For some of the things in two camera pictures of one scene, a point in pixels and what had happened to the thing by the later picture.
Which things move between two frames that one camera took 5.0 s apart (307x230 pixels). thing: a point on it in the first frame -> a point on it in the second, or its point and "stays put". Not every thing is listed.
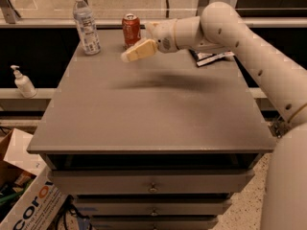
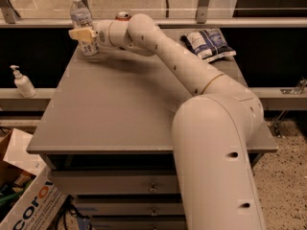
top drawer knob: x=153 y=189 stays put
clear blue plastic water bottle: x=85 y=25 stays put
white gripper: x=163 y=34 -> x=102 y=35
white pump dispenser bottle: x=23 y=83 stays put
